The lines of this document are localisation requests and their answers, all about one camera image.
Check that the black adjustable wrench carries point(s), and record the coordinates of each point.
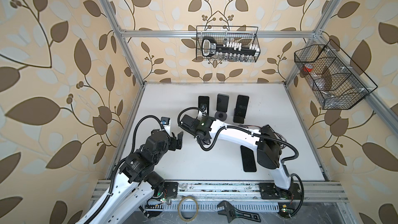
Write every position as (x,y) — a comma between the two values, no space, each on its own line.
(232,213)

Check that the black flat stand back right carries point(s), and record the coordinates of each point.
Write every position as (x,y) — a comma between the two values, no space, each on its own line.
(237,119)

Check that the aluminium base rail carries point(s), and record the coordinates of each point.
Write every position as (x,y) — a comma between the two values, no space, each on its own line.
(252,196)

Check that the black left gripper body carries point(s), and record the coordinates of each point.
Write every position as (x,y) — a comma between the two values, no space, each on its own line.
(172,145)

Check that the black socket set tool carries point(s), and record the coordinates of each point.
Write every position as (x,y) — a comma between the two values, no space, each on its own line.
(210,47)

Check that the black wire basket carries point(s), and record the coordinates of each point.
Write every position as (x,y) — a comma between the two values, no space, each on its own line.
(243,34)
(338,81)

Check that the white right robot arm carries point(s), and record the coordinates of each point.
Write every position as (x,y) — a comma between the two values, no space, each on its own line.
(272,149)

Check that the black wire basket right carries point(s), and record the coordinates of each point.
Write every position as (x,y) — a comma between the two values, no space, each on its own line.
(338,81)

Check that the black wire basket back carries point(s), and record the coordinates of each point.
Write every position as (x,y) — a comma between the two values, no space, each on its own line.
(243,34)

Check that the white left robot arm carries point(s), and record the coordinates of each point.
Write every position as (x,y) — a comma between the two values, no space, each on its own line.
(133,181)

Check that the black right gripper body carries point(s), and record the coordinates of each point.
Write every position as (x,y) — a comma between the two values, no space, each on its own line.
(194,119)

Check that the grey round phone stand back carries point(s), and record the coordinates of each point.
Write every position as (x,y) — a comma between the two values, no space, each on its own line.
(222,116)

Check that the purple phone back right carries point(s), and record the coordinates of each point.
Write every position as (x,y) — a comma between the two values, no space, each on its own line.
(241,106)

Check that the silver phone left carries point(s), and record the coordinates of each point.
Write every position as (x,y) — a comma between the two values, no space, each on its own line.
(203,103)

